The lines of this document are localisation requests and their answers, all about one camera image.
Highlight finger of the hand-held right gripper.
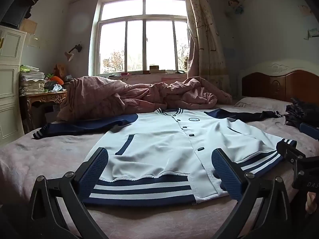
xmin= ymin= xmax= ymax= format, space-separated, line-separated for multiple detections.
xmin=276 ymin=139 xmax=306 ymax=166
xmin=300 ymin=123 xmax=319 ymax=140

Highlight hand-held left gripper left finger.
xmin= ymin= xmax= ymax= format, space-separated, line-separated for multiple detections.
xmin=27 ymin=147 xmax=109 ymax=239

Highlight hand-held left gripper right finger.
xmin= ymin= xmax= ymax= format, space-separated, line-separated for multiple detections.
xmin=211 ymin=148 xmax=292 ymax=239

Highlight white and navy varsity jacket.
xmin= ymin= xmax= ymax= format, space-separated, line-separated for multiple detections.
xmin=33 ymin=108 xmax=297 ymax=208

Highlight person's right hand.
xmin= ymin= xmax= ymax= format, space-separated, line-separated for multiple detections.
xmin=306 ymin=192 xmax=318 ymax=215

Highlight dark clothing pile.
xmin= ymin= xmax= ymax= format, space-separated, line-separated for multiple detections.
xmin=285 ymin=98 xmax=319 ymax=130

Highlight bed with pink sheet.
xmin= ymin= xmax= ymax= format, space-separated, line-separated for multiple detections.
xmin=0 ymin=97 xmax=319 ymax=239

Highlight pink pillow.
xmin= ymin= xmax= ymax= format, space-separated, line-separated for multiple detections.
xmin=235 ymin=97 xmax=292 ymax=112

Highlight wooden headboard with cream trim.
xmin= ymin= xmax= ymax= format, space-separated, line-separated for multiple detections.
xmin=237 ymin=59 xmax=319 ymax=104

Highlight pink quilt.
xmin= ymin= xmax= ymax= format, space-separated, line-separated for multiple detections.
xmin=57 ymin=76 xmax=233 ymax=123

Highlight carved wooden desk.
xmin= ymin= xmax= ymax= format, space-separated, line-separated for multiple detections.
xmin=19 ymin=90 xmax=69 ymax=133

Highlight carrot plush toy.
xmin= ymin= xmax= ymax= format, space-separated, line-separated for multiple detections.
xmin=46 ymin=73 xmax=65 ymax=84

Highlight stack of papers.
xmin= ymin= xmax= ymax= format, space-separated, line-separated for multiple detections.
xmin=19 ymin=65 xmax=46 ymax=95

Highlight boxes on window sill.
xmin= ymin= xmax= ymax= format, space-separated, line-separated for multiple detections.
xmin=150 ymin=65 xmax=167 ymax=74

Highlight white cabinet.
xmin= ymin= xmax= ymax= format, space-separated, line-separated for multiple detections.
xmin=0 ymin=25 xmax=27 ymax=146

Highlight beige patterned curtain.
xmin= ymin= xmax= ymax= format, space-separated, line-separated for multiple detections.
xmin=184 ymin=0 xmax=233 ymax=97

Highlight white framed window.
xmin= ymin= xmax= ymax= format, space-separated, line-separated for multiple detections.
xmin=93 ymin=0 xmax=191 ymax=76

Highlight cardboard sheet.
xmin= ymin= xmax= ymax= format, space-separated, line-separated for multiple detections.
xmin=20 ymin=19 xmax=38 ymax=34

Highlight dark bag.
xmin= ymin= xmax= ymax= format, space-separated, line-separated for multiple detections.
xmin=0 ymin=0 xmax=40 ymax=28

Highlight wall lamp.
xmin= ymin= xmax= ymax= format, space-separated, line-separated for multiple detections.
xmin=64 ymin=44 xmax=83 ymax=62

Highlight beige wall paper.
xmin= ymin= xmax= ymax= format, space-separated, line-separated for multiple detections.
xmin=298 ymin=5 xmax=312 ymax=16

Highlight doll wall decoration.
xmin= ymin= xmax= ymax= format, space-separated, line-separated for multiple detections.
xmin=229 ymin=0 xmax=245 ymax=14

